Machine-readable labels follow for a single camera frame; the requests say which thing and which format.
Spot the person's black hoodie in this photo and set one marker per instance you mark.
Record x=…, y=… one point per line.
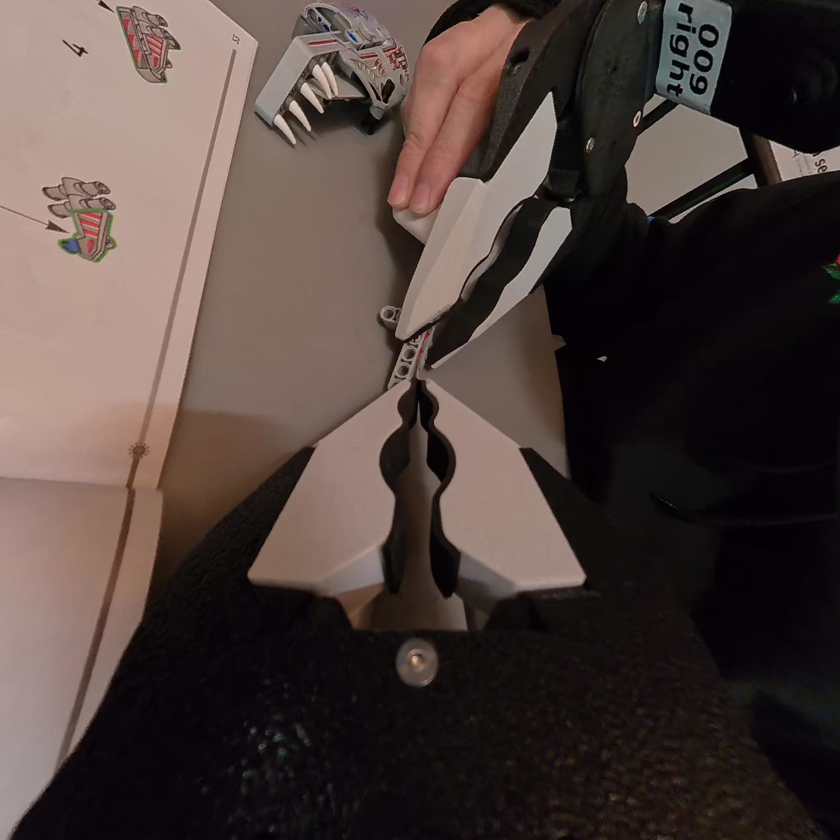
x=709, y=394

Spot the grey desk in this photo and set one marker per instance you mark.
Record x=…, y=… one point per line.
x=295, y=262

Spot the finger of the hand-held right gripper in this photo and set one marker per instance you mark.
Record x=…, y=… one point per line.
x=453, y=262
x=538, y=256

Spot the black metal frame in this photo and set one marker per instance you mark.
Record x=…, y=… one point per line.
x=715, y=180

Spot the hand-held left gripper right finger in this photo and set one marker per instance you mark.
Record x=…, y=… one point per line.
x=505, y=518

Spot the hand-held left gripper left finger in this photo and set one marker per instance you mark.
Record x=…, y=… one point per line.
x=328, y=512

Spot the building instruction booklet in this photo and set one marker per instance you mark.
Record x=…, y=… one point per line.
x=98, y=328

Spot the white printed box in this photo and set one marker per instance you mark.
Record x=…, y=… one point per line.
x=807, y=164

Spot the person's right forearm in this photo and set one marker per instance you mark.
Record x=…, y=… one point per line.
x=485, y=8

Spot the small grey toy brick piece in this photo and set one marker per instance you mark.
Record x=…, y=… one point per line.
x=407, y=364

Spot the person's right hand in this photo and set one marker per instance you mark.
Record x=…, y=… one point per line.
x=446, y=98

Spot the grey toy model with teeth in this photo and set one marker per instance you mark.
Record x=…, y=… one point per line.
x=308, y=65

